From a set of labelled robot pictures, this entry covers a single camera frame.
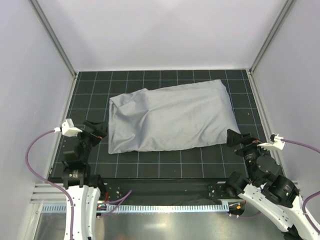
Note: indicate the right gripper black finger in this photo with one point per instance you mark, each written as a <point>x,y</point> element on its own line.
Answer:
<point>247,139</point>
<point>233,138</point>

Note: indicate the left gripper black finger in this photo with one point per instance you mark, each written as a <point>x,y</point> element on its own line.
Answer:
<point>95,126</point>
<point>100,132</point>

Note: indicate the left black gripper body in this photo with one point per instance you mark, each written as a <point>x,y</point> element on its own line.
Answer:
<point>92,132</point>

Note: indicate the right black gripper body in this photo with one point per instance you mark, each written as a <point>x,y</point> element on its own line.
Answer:
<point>243,142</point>

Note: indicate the grey fabric pillowcase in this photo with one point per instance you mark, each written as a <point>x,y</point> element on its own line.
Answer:
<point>174,118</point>

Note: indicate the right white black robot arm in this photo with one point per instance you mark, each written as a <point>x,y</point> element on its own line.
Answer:
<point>271,193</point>

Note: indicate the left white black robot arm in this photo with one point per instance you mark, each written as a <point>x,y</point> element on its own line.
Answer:
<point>81,188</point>

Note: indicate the black gridded cutting mat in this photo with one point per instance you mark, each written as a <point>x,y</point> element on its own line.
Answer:
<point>90,101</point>

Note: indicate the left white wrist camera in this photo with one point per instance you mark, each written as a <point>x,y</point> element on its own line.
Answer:
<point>68,128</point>

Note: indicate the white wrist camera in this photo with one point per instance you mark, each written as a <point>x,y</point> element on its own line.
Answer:
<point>276,143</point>
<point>68,128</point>

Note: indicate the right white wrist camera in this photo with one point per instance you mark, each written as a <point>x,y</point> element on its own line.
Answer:
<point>276,143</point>

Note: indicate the aluminium front rail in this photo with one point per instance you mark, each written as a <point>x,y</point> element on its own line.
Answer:
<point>44,193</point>

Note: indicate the slotted grey cable duct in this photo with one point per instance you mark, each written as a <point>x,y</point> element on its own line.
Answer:
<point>146,209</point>

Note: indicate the left aluminium frame post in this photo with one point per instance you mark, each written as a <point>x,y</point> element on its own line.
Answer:
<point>53,37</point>

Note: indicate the aluminium frame post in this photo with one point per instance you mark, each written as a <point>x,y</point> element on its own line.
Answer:
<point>53,37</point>
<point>285,10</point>

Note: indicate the right aluminium frame post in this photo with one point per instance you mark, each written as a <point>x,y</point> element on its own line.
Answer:
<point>285,10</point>

